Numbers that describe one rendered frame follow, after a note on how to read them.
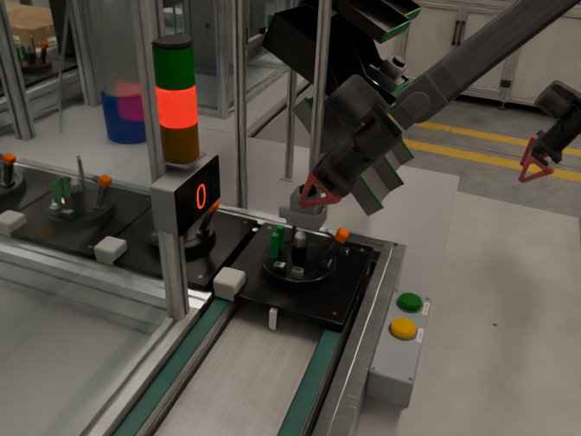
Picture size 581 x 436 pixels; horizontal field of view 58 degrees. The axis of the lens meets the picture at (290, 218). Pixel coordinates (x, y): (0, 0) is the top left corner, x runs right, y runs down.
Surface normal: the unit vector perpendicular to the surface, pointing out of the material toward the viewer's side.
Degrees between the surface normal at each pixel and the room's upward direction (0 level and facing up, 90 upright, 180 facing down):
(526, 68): 90
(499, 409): 0
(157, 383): 0
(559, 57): 90
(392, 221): 0
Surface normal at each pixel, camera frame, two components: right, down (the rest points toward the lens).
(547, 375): 0.04, -0.85
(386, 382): -0.34, 0.49
